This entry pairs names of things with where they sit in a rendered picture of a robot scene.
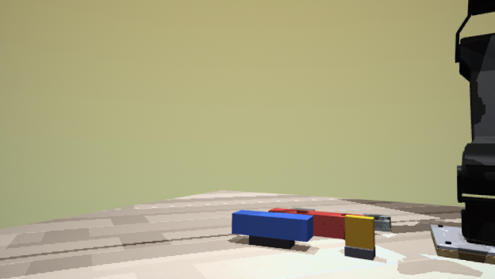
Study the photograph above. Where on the red rectangular block with two sockets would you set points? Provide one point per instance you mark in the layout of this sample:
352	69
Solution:
325	224

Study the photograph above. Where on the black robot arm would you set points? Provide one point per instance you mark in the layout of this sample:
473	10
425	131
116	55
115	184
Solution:
476	176

